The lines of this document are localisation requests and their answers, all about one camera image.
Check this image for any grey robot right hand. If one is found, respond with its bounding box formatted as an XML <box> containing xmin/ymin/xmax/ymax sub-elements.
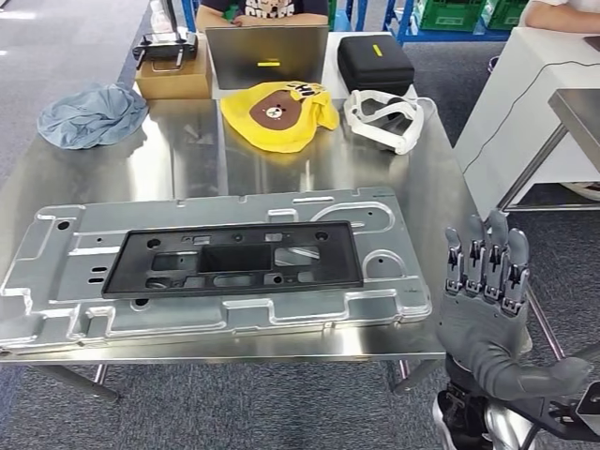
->
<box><xmin>435</xmin><ymin>209</ymin><xmax>592</xmax><ymax>402</ymax></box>

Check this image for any black plastic panel part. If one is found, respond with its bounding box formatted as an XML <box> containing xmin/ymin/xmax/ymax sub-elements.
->
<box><xmin>100</xmin><ymin>220</ymin><xmax>365</xmax><ymax>301</ymax></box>

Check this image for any stainless steel workbench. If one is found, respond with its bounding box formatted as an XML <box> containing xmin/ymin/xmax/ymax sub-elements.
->
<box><xmin>0</xmin><ymin>93</ymin><xmax>534</xmax><ymax>404</ymax></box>

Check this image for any blue metal shelf rack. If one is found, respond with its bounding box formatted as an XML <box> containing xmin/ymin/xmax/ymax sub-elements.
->
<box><xmin>383</xmin><ymin>0</ymin><xmax>513</xmax><ymax>46</ymax></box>

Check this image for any stainless steel table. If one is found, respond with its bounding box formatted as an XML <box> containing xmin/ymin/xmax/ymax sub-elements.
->
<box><xmin>495</xmin><ymin>87</ymin><xmax>600</xmax><ymax>362</ymax></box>

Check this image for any black zip case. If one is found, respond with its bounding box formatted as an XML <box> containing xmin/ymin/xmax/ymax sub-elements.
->
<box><xmin>336</xmin><ymin>33</ymin><xmax>416</xmax><ymax>98</ymax></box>

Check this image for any green plastic crate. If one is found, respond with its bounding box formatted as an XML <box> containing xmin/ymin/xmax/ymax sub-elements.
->
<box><xmin>417</xmin><ymin>0</ymin><xmax>487</xmax><ymax>32</ymax></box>
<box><xmin>486</xmin><ymin>0</ymin><xmax>528</xmax><ymax>31</ymax></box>

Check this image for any yellow bear print bag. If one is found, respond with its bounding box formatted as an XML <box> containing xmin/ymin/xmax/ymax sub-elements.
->
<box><xmin>220</xmin><ymin>81</ymin><xmax>341</xmax><ymax>155</ymax></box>

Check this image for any grey laptop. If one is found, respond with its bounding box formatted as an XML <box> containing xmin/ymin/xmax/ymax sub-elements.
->
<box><xmin>205</xmin><ymin>24</ymin><xmax>330</xmax><ymax>92</ymax></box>

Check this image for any brown cardboard box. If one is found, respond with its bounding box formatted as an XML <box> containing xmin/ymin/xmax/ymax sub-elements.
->
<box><xmin>134</xmin><ymin>34</ymin><xmax>214</xmax><ymax>101</ymax></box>

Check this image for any black handheld controller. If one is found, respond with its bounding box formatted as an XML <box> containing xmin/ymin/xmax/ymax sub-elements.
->
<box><xmin>131</xmin><ymin>29</ymin><xmax>199</xmax><ymax>71</ymax></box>

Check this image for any blue grey cloth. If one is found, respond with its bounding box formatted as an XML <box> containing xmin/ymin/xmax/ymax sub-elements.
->
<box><xmin>36</xmin><ymin>82</ymin><xmax>150</xmax><ymax>151</ymax></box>

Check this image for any stamped sheet metal plate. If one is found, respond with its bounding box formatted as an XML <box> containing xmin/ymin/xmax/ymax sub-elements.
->
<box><xmin>0</xmin><ymin>187</ymin><xmax>433</xmax><ymax>355</ymax></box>

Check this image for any thin black desk cable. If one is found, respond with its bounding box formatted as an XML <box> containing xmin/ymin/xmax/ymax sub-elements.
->
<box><xmin>463</xmin><ymin>58</ymin><xmax>600</xmax><ymax>175</ymax></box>

